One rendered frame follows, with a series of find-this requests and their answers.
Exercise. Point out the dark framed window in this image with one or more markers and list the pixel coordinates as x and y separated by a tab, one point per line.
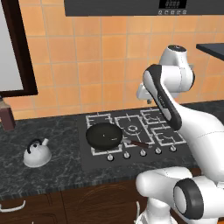
11	46

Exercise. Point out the brown bottle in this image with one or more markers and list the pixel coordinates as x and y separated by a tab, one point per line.
7	116

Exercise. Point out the black gas hob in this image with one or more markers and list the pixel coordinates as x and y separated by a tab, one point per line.
96	163

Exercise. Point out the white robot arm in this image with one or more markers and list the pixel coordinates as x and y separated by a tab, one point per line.
204	140

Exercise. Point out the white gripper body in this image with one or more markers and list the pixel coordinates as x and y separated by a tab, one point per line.
143	92

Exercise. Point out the silver hob knob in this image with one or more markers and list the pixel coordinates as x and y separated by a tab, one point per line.
143	152
173	148
110	157
126	155
158	150

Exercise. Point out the brown wooden drawer front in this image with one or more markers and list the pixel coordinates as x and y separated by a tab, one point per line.
35	210

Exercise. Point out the brown wooden cupboard door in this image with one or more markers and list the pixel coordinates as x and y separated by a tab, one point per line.
99	204

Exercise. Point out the dark wall shelf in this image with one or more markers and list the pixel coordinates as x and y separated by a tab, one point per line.
211	50

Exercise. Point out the black frying pan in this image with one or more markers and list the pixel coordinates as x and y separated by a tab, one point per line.
103	136

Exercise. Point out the dark grey range hood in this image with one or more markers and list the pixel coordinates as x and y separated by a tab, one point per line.
116	7

